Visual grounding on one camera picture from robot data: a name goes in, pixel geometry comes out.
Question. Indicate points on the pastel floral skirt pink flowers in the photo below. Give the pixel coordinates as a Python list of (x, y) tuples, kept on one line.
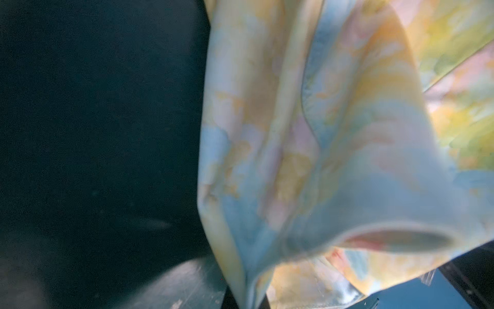
[(346, 146)]

